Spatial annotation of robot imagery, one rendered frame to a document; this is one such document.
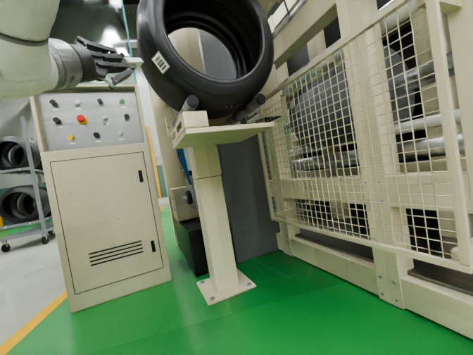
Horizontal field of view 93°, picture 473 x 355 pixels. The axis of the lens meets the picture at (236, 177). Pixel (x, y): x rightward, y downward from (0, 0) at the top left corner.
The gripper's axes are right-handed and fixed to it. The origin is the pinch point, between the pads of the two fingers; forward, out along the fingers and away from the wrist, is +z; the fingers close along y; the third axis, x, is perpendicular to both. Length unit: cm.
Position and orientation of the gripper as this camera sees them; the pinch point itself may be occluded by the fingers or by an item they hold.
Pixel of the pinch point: (131, 63)
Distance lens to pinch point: 78.0
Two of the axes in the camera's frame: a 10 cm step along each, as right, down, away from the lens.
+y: 6.0, 7.7, 2.2
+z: 2.7, -4.5, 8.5
